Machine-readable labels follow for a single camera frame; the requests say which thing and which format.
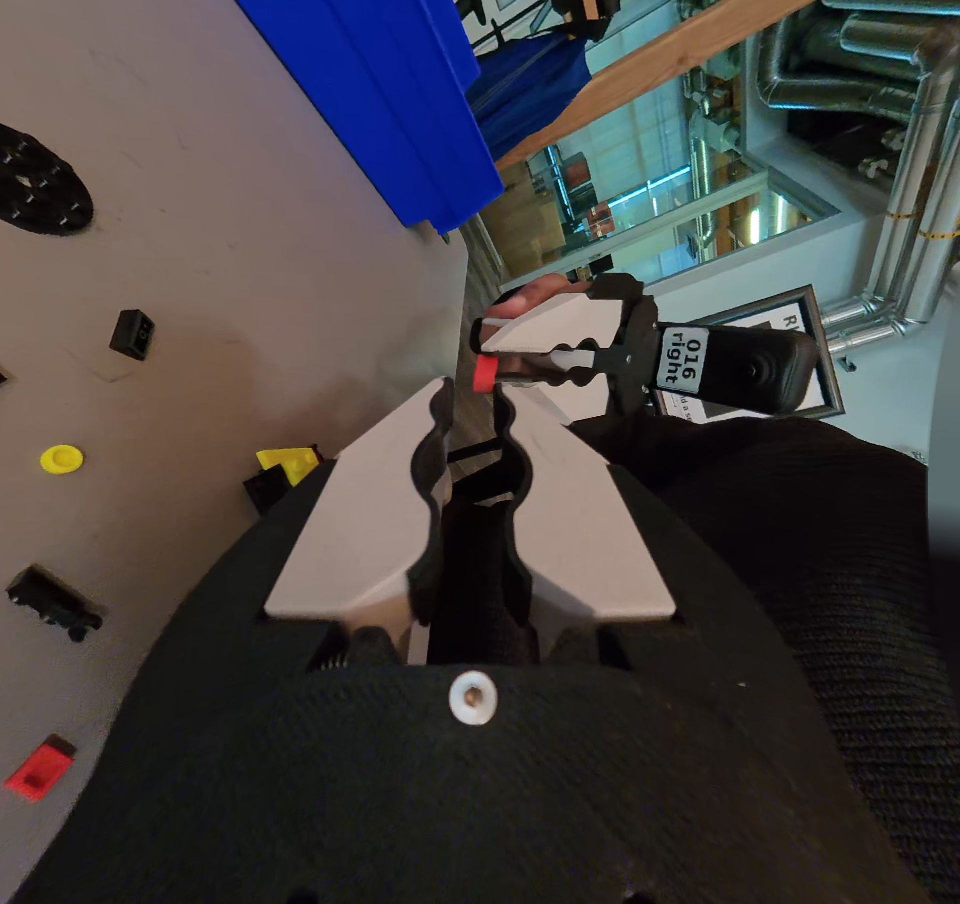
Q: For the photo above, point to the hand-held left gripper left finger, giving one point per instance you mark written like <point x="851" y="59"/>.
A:
<point x="352" y="529"/>

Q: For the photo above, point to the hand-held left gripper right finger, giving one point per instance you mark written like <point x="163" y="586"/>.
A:
<point x="592" y="544"/>

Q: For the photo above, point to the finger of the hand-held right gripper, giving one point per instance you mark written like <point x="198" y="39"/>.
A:
<point x="555" y="326"/>
<point x="574" y="358"/>

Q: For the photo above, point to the small red lego piece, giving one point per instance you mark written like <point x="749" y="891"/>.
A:
<point x="484" y="376"/>

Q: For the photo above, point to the yellow wedge lego plate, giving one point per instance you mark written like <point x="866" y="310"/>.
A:
<point x="289" y="461"/>

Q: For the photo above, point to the black square lego piece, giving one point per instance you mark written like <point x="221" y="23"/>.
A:
<point x="262" y="491"/>

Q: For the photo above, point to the small black lego tile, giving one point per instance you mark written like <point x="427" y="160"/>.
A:
<point x="133" y="334"/>

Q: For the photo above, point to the yellow round lego stud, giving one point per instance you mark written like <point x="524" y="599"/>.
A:
<point x="61" y="460"/>

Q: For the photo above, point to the long black lego piece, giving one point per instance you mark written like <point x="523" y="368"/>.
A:
<point x="49" y="598"/>

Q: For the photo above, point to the red rectangular lego piece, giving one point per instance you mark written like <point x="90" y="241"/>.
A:
<point x="37" y="769"/>

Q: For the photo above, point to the black round lego plate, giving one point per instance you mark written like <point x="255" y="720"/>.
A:
<point x="37" y="183"/>

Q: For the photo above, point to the person's right hand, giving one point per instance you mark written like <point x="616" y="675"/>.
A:
<point x="540" y="290"/>

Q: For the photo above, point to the person's black knitted sweater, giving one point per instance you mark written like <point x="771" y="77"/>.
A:
<point x="825" y="581"/>

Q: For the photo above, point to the silver metal ducts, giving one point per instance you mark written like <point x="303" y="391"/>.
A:
<point x="922" y="168"/>

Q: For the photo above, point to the wooden beam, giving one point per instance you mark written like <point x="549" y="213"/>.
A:
<point x="675" y="41"/>

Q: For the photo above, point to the blue plastic bin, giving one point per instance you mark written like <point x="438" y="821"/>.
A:
<point x="360" y="56"/>

